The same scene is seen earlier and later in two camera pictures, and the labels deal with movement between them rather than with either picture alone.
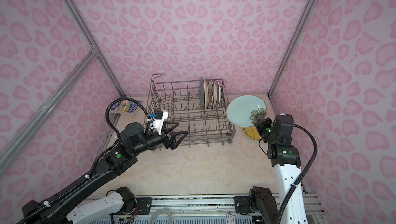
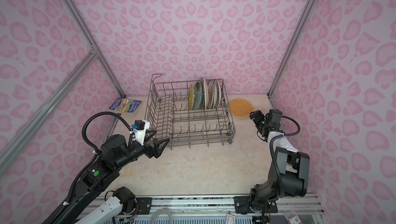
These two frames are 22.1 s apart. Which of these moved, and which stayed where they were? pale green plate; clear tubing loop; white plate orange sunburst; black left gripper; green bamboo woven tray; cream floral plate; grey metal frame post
Moved: black left gripper; green bamboo woven tray; pale green plate
Stayed: white plate orange sunburst; cream floral plate; clear tubing loop; grey metal frame post
